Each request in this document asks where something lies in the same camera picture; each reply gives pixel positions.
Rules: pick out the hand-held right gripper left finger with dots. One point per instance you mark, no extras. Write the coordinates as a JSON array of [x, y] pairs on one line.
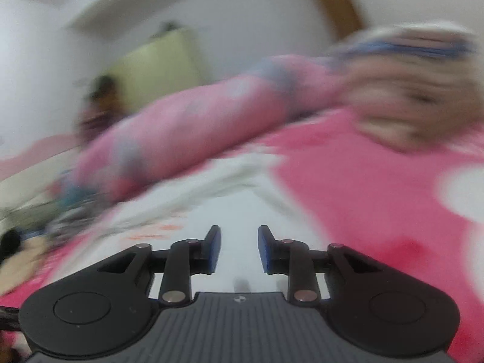
[[214, 249]]

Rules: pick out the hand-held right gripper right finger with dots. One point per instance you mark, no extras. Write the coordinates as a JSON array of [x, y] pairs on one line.
[[264, 249]]

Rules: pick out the tan crumpled garment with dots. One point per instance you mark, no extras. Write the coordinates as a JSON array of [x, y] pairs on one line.
[[26, 264]]

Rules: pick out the black garment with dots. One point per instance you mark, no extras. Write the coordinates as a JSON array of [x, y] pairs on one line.
[[9, 245]]

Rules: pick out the pink floral blanket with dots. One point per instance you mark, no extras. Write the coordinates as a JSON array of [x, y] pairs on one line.
[[359, 181]]

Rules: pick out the grey crumpled garment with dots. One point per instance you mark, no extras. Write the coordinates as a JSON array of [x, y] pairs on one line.
[[79, 219]]

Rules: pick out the pink grey floral duvet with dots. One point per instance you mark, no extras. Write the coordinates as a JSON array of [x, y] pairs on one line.
[[189, 121]]

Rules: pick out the teal striped cloth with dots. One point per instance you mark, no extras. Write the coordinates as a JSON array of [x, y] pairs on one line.
[[73, 196]]

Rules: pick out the beige folded garment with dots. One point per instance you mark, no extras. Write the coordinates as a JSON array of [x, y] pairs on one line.
[[400, 132]]

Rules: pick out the pale yellow wardrobe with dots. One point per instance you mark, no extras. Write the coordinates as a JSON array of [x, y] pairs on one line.
[[158, 68]]

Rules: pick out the pink checked folded garment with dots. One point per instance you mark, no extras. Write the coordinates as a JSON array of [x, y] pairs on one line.
[[427, 87]]

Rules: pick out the blue folded garment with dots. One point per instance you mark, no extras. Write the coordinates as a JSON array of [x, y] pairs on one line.
[[408, 48]]

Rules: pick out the brown wooden door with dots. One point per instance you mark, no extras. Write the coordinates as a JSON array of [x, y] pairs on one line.
[[332, 0]]

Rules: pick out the cream white folded garment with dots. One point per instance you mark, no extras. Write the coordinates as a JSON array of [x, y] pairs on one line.
[[427, 32]]

